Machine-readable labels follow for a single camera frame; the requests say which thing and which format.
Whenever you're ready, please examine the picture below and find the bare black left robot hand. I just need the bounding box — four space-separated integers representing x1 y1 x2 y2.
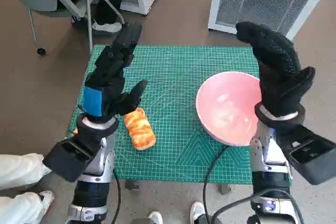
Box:
82 22 148 119

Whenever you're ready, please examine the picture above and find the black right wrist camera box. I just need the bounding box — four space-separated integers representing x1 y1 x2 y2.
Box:
278 124 336 186

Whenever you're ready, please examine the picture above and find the large white mesh cabinet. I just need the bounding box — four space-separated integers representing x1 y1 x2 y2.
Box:
207 0 336 41

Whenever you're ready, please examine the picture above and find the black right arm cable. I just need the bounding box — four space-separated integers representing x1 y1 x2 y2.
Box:
203 145 232 224

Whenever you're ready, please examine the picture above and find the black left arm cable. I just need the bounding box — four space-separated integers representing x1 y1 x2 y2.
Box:
112 171 122 224

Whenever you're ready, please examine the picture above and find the person in white trousers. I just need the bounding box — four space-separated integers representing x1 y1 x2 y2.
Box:
0 153 56 224

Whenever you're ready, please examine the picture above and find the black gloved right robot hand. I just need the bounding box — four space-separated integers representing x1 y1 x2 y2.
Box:
235 21 316 117

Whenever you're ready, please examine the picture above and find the long orange toy bread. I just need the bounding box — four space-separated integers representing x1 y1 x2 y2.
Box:
123 107 157 152

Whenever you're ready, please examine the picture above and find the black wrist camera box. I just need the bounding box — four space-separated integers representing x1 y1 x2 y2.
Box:
278 124 336 186
42 136 102 183

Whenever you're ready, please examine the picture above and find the white shoe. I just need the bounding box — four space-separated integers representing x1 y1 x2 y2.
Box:
148 210 164 224
189 201 206 224

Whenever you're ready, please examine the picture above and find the pink bowl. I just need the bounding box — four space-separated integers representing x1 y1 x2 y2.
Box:
195 71 263 147

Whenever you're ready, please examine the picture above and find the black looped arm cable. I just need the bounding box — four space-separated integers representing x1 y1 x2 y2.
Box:
209 188 307 224

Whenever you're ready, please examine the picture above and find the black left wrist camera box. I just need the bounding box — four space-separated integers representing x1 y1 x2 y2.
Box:
42 136 102 183

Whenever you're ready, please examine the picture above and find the green cutting mat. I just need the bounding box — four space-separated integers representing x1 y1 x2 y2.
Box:
67 45 263 185

